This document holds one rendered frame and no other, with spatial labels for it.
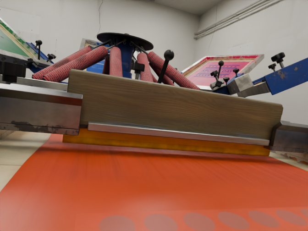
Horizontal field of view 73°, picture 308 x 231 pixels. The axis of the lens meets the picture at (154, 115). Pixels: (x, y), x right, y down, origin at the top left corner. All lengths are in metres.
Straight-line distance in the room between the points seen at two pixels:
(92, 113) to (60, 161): 0.08
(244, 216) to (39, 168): 0.19
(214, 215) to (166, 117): 0.17
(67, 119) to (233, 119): 0.25
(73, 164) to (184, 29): 4.86
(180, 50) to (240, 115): 4.56
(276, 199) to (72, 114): 0.24
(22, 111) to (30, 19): 4.42
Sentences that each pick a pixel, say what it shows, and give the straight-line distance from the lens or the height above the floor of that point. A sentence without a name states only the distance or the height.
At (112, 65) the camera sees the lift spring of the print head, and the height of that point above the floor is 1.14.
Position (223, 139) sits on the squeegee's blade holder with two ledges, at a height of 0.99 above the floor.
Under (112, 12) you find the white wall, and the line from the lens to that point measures 4.69.
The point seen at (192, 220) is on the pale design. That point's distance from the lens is 0.17.
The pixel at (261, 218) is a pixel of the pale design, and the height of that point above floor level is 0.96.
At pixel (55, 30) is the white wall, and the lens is 4.58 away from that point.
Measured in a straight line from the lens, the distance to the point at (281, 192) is 0.28.
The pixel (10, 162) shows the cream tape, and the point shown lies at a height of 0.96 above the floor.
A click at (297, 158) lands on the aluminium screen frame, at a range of 0.51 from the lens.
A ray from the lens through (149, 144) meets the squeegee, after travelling 0.32.
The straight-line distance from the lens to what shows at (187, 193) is 0.21.
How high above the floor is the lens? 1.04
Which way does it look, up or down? 5 degrees down
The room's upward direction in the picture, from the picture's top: 8 degrees clockwise
